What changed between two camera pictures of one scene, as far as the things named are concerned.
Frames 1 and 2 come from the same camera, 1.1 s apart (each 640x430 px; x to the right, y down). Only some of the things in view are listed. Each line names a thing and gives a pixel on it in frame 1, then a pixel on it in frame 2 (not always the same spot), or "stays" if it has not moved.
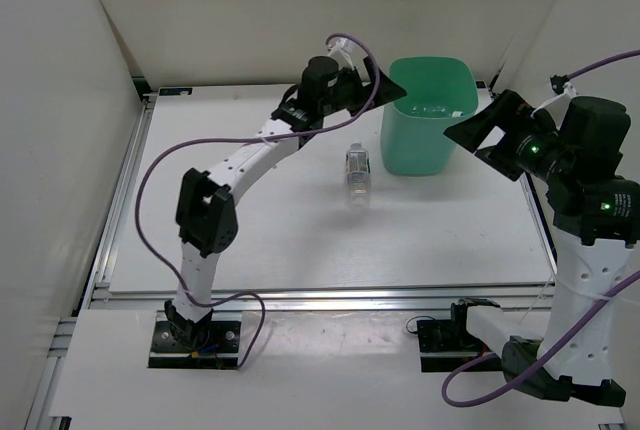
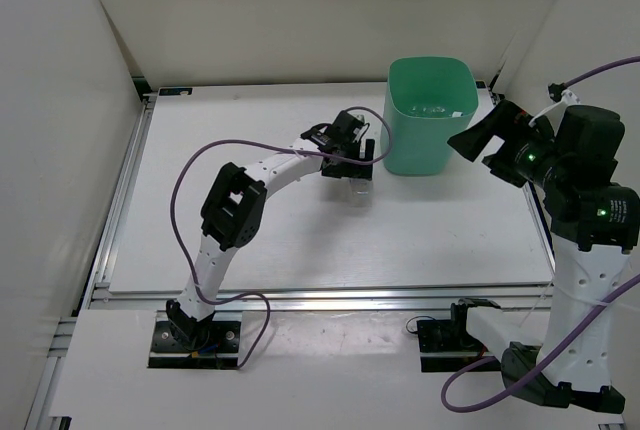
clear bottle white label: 358,176 stays
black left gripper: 364,92 → 352,171
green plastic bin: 439,92 stays
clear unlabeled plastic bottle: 427,109 stays
